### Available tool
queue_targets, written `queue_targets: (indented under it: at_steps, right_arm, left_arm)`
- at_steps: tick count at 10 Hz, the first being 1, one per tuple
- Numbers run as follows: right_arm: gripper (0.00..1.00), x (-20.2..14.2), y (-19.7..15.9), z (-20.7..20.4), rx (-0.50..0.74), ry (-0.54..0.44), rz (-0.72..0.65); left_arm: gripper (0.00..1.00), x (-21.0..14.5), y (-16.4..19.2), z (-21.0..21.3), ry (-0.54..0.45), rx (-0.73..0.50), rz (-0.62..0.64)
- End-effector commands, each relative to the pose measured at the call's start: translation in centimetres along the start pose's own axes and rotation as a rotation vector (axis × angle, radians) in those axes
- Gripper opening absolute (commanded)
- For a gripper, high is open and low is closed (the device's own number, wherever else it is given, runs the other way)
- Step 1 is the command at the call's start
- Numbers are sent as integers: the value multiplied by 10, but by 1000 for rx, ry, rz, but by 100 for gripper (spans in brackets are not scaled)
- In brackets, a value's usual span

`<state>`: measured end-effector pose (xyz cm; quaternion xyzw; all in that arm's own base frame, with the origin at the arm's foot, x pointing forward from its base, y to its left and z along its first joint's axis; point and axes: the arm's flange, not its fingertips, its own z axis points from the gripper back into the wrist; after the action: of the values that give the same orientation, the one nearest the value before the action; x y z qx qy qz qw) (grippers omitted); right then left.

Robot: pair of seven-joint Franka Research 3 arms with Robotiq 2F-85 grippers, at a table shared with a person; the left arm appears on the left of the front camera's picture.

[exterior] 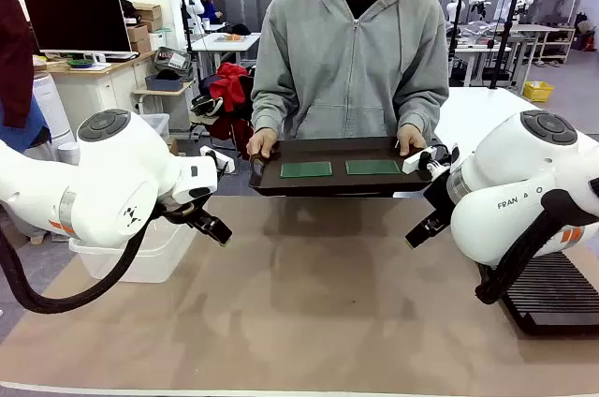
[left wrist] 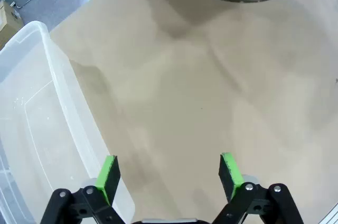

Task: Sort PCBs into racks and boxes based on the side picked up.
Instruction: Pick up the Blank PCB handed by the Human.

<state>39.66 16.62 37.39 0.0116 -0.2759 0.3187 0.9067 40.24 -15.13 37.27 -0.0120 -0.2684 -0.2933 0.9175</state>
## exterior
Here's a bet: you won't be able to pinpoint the white cylinder container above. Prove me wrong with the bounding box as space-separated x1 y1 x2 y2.
55 141 81 167

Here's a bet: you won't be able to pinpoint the person torso grey hoodie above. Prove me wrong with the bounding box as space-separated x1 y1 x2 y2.
251 0 450 141

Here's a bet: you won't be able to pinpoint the black computer monitor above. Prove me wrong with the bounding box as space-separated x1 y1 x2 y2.
22 0 134 56

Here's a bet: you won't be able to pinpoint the stacked cardboard boxes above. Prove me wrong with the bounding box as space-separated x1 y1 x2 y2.
124 2 164 54

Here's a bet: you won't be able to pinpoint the yellow crate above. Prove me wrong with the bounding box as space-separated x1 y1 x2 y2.
522 81 555 104

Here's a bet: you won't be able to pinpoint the green PCB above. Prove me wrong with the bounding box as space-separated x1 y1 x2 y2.
344 159 402 177
279 161 334 180

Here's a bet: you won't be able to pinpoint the person's right hand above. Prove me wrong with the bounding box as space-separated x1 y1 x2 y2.
246 129 282 159

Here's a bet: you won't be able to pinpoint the black white sneakers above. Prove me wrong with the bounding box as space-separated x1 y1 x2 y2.
190 95 225 118

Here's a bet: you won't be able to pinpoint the clear plastic box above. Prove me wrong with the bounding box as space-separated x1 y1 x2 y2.
68 216 198 285

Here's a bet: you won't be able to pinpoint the black wire basket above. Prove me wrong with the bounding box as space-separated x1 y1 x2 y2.
154 46 193 73

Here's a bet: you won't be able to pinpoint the wooden desk white cabinet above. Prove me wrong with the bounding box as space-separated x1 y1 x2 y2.
33 50 158 136

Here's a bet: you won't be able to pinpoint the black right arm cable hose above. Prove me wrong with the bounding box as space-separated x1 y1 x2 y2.
475 188 599 306

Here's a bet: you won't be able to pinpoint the black slotted PCB rack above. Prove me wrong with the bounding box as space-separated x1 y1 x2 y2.
498 250 599 337

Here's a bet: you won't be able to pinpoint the black tripod pole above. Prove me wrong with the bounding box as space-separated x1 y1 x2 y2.
489 0 524 90

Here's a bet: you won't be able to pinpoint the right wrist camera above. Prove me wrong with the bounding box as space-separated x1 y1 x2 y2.
402 145 451 173

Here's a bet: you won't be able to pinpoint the grey bin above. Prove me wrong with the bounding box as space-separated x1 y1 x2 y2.
144 73 184 92

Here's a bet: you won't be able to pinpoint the person's right forearm grey sleeve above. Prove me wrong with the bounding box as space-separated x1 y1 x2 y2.
251 82 294 137

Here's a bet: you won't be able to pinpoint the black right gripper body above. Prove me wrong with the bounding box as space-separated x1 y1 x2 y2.
423 171 458 224

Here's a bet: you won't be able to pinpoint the dark brown serving tray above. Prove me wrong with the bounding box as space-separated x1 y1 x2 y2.
247 136 434 199

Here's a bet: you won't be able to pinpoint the white air purifier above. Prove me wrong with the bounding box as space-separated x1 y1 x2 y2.
32 72 76 145

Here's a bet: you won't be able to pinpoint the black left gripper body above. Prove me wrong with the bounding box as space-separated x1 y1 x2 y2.
163 191 214 229

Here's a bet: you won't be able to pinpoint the white background desk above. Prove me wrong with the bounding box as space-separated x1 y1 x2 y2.
190 32 262 76

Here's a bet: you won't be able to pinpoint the person's left hand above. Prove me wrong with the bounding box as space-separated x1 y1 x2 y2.
396 127 428 157

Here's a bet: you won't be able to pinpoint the seated person in blue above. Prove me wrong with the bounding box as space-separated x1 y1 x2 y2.
200 0 226 25

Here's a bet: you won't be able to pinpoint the red jacket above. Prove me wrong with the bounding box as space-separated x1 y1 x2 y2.
208 62 256 148

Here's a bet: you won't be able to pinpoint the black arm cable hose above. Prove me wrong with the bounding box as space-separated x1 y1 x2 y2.
0 207 163 316
475 188 599 306

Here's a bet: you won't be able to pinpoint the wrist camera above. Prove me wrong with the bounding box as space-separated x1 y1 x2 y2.
199 145 235 177
402 145 451 173

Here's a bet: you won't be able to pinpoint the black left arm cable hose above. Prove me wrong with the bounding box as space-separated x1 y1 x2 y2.
0 207 163 316

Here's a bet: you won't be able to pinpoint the person's left forearm grey sleeve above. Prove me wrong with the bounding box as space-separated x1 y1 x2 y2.
396 81 450 134

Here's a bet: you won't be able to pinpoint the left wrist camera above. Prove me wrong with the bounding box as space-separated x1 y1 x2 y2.
199 145 235 177

